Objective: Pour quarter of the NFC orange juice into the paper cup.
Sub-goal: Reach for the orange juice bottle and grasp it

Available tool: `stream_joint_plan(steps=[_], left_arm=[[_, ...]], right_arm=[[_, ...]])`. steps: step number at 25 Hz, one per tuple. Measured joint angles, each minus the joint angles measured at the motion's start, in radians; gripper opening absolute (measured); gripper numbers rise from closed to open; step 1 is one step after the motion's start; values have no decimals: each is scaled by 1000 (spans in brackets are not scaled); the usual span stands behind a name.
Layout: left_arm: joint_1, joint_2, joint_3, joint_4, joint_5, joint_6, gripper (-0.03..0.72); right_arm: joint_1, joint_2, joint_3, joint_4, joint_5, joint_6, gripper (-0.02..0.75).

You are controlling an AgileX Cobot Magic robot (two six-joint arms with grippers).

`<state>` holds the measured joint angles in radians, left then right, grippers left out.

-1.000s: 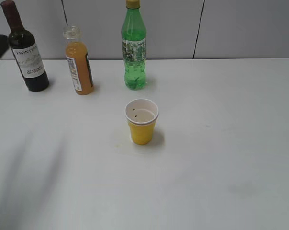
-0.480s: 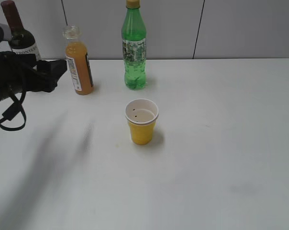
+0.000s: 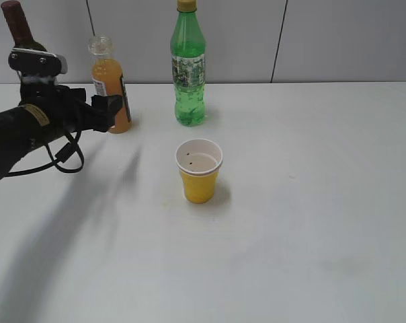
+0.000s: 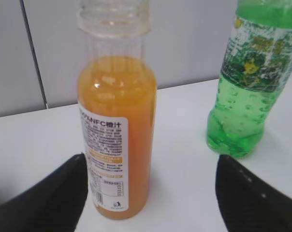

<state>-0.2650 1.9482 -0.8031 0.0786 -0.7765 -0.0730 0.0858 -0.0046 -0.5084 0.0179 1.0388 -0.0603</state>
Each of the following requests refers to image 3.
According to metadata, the green plastic soda bottle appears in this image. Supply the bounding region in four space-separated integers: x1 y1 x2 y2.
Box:
170 1 206 127

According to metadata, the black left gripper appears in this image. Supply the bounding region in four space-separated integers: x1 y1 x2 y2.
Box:
8 48 122 135

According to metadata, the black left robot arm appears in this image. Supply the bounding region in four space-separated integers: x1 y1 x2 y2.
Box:
0 48 123 180

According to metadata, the orange juice bottle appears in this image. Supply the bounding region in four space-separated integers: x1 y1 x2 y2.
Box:
88 35 132 134

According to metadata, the yellow paper cup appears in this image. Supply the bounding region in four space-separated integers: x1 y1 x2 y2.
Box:
175 139 223 204

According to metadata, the dark red wine bottle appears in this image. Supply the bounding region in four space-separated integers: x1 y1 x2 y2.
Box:
1 1 46 51

